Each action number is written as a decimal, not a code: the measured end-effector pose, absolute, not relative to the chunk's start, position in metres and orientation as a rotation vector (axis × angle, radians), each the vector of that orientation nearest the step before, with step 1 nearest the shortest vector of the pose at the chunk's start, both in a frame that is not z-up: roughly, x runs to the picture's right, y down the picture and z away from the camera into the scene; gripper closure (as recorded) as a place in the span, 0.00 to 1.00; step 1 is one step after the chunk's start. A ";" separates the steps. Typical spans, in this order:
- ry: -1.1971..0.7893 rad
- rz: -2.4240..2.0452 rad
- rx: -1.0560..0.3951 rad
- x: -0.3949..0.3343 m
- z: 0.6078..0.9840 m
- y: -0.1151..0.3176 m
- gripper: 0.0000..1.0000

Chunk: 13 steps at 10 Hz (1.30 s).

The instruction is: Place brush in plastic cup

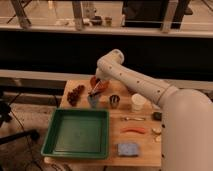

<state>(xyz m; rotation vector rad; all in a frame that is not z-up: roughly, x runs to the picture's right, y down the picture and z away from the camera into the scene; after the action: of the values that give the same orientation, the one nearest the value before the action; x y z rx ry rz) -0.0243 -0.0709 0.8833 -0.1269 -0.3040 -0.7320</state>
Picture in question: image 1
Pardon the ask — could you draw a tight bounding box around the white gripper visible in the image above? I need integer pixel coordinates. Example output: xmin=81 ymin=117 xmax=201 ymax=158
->
xmin=89 ymin=68 xmax=110 ymax=94

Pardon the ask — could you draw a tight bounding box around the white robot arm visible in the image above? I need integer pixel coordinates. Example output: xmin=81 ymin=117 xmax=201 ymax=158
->
xmin=95 ymin=49 xmax=213 ymax=171

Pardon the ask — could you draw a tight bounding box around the metal cup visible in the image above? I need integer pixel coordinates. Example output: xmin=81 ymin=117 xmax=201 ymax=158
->
xmin=109 ymin=95 xmax=120 ymax=109

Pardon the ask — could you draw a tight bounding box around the white plastic cup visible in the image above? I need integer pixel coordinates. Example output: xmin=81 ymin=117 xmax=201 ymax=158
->
xmin=131 ymin=93 xmax=146 ymax=111

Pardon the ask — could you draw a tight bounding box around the dark red grape bunch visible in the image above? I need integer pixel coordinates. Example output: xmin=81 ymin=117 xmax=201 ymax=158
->
xmin=67 ymin=85 xmax=85 ymax=106

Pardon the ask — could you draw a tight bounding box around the silver spoon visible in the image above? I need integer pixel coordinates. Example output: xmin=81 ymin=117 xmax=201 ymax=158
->
xmin=120 ymin=117 xmax=146 ymax=121

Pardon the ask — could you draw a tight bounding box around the green plastic tray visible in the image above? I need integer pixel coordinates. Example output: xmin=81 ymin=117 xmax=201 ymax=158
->
xmin=41 ymin=108 xmax=109 ymax=160

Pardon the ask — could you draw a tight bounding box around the orange carrot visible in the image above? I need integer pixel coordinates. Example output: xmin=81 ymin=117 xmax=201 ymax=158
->
xmin=120 ymin=127 xmax=146 ymax=134

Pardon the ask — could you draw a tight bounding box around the blue sponge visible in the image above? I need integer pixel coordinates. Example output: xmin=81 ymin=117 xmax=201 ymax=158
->
xmin=117 ymin=142 xmax=139 ymax=157

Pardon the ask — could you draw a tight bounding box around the dark small object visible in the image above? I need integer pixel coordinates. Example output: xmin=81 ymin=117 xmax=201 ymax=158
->
xmin=152 ymin=112 xmax=162 ymax=121

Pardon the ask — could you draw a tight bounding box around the light round slice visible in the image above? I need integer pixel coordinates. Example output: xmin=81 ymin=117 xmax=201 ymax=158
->
xmin=152 ymin=128 xmax=161 ymax=135

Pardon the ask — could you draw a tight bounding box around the black tripod stand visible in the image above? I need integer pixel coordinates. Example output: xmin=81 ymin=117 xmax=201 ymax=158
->
xmin=0 ymin=95 xmax=40 ymax=145

